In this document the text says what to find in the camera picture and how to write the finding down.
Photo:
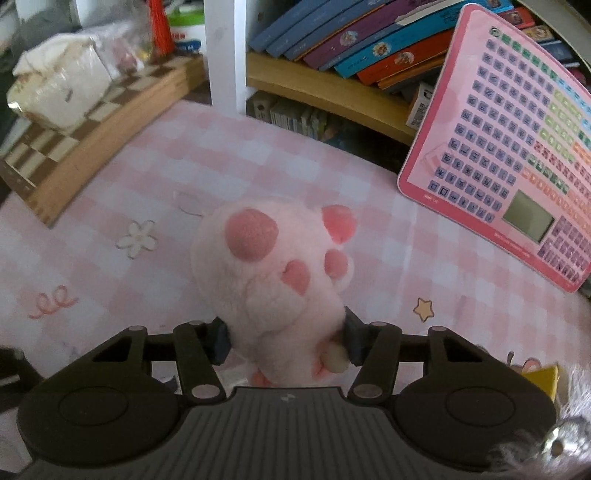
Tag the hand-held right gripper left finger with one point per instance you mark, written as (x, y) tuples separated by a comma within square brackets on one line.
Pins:
[(220, 342)]

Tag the wooden chessboard box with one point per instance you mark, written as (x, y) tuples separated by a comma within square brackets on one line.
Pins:
[(92, 138)]

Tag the white jar with green label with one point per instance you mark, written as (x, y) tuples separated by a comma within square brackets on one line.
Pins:
[(187, 30)]

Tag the pink learning tablet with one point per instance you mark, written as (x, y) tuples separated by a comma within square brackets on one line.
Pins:
[(498, 138)]

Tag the row of books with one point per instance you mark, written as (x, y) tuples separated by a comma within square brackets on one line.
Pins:
[(351, 41)]

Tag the white bookshelf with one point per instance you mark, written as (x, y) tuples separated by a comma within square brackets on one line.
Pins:
[(226, 55)]

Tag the grey furry pompom with bell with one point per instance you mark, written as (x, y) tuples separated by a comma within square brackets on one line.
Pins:
[(575, 406)]

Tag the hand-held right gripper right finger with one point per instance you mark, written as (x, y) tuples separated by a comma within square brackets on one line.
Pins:
[(354, 341)]

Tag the floral tissue pack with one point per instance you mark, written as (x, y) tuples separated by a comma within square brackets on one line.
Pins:
[(60, 78)]

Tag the pink checkered tablecloth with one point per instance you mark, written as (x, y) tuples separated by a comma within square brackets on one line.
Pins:
[(138, 277)]

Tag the pink plush paw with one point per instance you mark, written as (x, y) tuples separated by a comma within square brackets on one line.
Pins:
[(277, 295)]

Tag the yellow cardboard box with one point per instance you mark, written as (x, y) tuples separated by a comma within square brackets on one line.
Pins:
[(545, 381)]

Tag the small white carton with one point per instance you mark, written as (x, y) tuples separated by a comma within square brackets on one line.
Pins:
[(420, 106)]

